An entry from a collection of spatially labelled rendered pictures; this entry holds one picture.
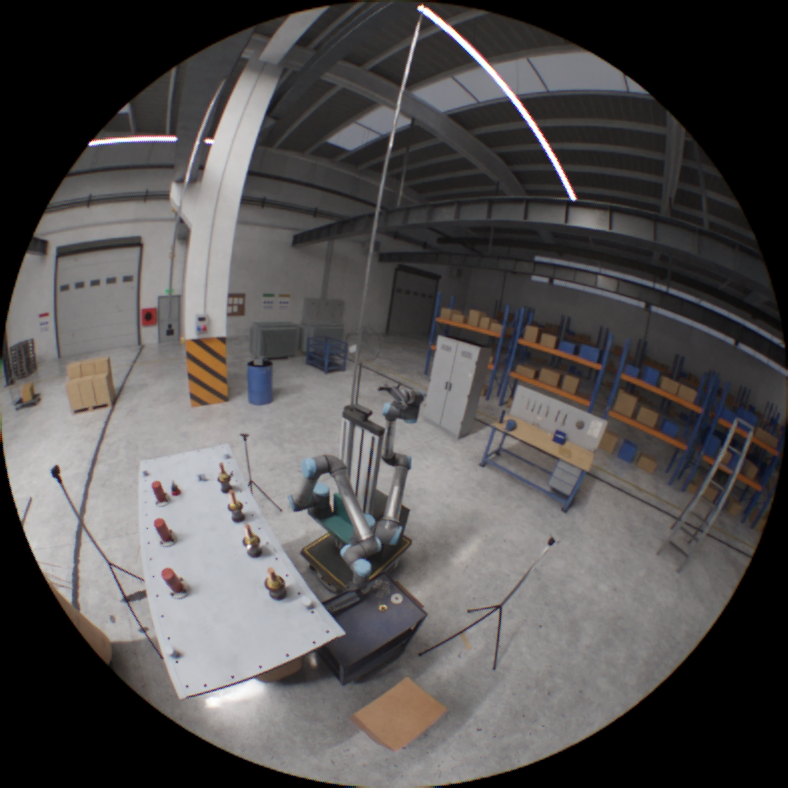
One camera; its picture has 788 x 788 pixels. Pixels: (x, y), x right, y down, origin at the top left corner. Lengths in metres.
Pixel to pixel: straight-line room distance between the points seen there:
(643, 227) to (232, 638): 6.89
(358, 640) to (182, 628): 0.95
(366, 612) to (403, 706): 0.66
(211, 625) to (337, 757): 1.59
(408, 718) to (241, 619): 0.95
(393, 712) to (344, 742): 0.98
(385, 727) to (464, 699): 1.21
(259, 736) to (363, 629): 1.40
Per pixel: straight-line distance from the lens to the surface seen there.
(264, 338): 9.61
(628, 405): 8.02
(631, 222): 6.16
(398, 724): 1.68
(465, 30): 9.10
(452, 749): 2.71
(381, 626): 1.84
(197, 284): 6.06
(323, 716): 2.58
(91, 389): 7.55
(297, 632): 1.30
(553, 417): 5.13
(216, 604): 1.41
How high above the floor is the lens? 2.58
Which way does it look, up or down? 20 degrees down
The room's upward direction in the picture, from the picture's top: 9 degrees clockwise
